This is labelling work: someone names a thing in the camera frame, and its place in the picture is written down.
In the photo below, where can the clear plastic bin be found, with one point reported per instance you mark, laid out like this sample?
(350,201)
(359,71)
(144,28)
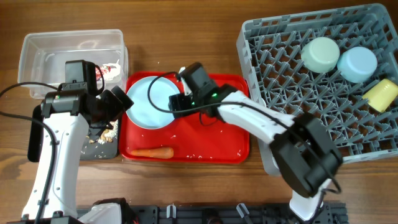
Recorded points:
(43,55)

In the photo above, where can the grey dishwasher rack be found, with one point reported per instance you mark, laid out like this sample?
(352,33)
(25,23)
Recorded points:
(269,53)

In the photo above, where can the red serving tray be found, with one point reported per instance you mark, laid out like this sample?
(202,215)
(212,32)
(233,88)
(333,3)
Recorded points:
(204,140)

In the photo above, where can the food scraps pile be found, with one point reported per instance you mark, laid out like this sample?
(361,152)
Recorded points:
(101,142)

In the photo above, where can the red snack wrapper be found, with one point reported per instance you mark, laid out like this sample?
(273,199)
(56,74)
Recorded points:
(100,72)

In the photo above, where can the white tissue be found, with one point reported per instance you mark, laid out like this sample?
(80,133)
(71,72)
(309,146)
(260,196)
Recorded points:
(111,70)

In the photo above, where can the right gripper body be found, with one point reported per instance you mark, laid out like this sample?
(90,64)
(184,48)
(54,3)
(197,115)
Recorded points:
(178,106)

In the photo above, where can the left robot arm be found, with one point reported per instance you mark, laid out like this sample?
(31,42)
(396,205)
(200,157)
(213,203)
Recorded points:
(66,116)

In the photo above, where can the light green bowl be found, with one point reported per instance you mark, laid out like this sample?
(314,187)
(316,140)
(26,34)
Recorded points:
(320,55)

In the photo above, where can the light blue bowl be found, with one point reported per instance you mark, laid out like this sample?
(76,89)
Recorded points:
(357,64)

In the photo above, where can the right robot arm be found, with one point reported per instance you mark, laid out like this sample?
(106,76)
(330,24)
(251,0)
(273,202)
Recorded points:
(300,147)

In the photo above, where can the orange carrot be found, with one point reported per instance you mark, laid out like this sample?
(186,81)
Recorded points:
(158,153)

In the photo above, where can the yellow plastic cup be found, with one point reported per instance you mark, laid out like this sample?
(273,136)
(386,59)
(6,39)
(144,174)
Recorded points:
(381,95)

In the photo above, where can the black tray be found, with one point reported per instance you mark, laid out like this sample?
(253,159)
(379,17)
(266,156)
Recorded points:
(36,140)

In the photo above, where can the light blue plate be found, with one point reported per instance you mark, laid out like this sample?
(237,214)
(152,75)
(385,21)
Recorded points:
(142,113)

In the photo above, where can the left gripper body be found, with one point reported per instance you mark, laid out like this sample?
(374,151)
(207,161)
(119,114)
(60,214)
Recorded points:
(97,127)

